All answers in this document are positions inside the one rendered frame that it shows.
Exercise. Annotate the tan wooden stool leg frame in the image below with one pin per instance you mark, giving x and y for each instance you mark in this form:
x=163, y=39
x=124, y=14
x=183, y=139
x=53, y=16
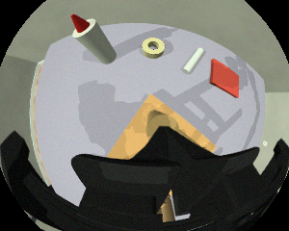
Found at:
x=155, y=119

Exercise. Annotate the red flat rectangular block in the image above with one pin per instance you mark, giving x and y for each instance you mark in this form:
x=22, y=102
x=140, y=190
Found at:
x=224, y=78

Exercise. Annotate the tan wooden stool seat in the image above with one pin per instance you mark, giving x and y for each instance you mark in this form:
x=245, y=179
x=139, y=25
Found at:
x=134, y=137

